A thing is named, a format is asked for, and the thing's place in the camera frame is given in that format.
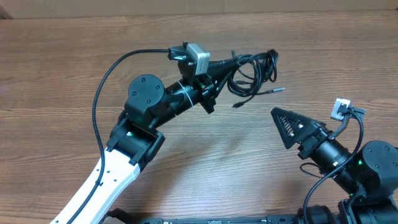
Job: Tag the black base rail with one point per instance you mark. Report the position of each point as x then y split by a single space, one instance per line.
270 219

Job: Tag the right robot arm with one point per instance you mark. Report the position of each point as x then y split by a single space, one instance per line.
368 174

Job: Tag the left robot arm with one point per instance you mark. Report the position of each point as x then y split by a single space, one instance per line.
135 140

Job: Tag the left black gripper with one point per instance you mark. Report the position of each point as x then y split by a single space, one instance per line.
207 94

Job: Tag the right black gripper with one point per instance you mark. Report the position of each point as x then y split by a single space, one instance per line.
311 140

